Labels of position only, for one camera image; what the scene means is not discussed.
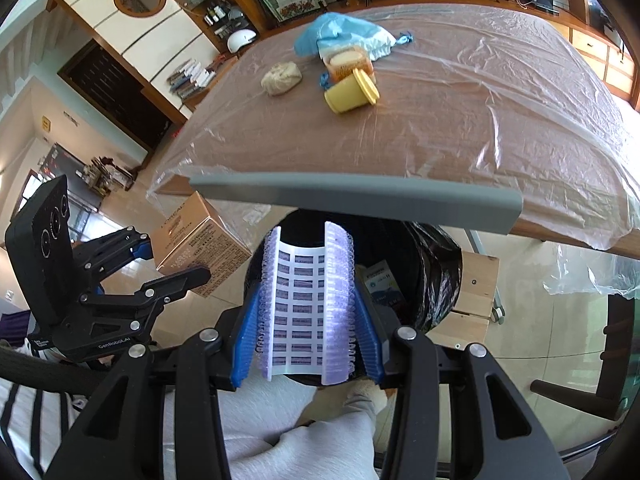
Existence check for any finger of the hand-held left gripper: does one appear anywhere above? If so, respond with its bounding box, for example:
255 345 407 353
79 267 212 322
74 226 152 281

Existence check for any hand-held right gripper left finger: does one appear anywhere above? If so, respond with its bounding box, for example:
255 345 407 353
44 287 274 480

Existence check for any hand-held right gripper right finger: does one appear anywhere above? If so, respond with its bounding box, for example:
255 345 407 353
351 290 572 480

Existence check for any black trash bin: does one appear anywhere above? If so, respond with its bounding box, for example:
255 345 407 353
242 207 464 392

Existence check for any tan cardboard box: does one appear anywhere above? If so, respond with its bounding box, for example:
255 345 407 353
150 191 254 299

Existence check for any white blue packet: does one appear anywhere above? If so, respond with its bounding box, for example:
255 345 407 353
362 260 409 312

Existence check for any grey foam edge guard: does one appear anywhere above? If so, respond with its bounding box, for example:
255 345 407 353
189 172 524 235

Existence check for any striped white cloth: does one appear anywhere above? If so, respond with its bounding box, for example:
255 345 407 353
0 375 168 480

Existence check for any stack of books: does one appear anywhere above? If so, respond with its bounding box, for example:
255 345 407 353
167 59 217 102

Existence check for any dark wooden chair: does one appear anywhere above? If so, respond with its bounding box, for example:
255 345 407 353
529 294 637 422

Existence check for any clear plastic floor sheet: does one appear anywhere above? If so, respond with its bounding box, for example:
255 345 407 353
542 247 640 307

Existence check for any white helmet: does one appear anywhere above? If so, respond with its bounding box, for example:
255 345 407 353
227 27 259 54

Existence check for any clear plastic table cover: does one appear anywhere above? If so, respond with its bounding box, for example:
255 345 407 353
145 4 640 252

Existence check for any yellow lidded cup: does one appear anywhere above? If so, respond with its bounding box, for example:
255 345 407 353
323 67 380 115

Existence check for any bread in clear cup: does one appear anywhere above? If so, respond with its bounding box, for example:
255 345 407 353
322 46 376 86

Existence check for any red floral picture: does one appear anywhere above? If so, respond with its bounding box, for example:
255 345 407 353
276 0 321 22

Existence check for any blue plastic bag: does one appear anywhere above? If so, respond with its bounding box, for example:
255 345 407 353
293 12 416 62

